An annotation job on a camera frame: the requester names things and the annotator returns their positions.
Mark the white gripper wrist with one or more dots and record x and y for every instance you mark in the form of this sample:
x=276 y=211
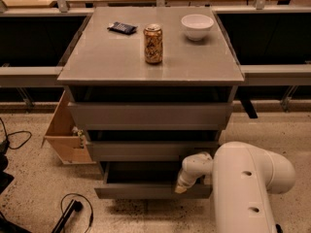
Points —
x=187 y=178

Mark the grey bottom drawer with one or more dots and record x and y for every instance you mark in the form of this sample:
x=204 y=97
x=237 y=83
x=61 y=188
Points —
x=146 y=180

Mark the grey drawer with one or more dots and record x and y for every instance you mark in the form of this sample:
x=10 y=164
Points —
x=146 y=151
x=146 y=180
x=150 y=116

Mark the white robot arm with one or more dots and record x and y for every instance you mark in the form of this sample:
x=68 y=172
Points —
x=242 y=178

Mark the grey middle drawer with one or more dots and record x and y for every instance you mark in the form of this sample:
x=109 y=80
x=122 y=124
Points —
x=146 y=151

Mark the grey drawer cabinet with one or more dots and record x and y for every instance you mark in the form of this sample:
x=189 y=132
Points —
x=110 y=67

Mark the grey top drawer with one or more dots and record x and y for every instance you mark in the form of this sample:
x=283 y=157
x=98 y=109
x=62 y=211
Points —
x=150 y=116

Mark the open cardboard box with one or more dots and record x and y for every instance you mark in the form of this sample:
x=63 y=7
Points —
x=64 y=137

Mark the gold patterned drink can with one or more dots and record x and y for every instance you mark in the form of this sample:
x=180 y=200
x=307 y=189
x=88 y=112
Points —
x=153 y=43

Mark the white ceramic bowl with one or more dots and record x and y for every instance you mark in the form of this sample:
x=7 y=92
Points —
x=196 y=27

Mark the dark blue snack packet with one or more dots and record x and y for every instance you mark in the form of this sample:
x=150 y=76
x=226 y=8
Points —
x=122 y=28

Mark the black power adapter with cable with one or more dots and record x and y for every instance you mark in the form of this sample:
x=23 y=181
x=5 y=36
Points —
x=279 y=228

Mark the grey metal rail frame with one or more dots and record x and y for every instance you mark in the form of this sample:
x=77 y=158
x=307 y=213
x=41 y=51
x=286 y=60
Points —
x=45 y=76

